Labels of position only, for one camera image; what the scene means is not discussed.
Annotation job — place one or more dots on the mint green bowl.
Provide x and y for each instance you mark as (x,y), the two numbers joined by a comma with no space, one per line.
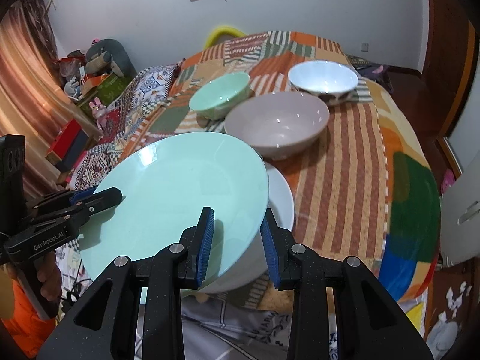
(218,97)

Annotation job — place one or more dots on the orange sleeve forearm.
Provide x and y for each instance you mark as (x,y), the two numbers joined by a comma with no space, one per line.
(23,323)

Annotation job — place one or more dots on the brown wooden door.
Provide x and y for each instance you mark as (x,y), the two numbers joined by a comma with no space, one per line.
(450,61)

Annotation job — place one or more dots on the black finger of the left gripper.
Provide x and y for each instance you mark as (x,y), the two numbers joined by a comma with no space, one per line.
(89,202)

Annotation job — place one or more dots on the pink bunny toy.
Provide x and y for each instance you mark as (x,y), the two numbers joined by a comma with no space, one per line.
(99,113)

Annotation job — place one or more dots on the pink striped curtain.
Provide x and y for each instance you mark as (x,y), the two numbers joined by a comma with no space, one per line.
(32,103)

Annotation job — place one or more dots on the grey plush toy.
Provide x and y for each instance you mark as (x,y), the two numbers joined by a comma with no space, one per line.
(111,55)

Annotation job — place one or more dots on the patterned quilt blanket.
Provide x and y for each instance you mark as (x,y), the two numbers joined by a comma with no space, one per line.
(144,94)

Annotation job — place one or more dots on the large pink bowl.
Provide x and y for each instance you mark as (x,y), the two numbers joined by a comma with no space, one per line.
(278,125)

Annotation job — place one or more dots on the person's left hand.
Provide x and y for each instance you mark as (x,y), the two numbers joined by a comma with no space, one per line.
(48,274)

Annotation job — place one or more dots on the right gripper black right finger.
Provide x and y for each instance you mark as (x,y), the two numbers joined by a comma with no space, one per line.
(293,266)

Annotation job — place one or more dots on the white mini fridge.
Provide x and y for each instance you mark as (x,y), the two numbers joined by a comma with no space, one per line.
(460,220)

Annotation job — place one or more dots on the mint green plate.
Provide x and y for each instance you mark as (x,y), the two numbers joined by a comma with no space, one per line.
(165,186)

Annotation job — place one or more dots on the red and blue box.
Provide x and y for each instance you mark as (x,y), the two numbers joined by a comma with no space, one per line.
(67,147)

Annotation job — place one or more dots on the green box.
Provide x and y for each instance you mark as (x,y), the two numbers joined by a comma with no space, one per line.
(107,91)

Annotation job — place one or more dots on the white bowl with dark spots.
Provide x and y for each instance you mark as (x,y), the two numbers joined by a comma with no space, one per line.
(332,82)

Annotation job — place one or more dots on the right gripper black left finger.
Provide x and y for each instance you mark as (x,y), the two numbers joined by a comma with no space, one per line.
(182,265)

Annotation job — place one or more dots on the white plate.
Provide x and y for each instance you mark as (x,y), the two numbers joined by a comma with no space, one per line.
(253,264)

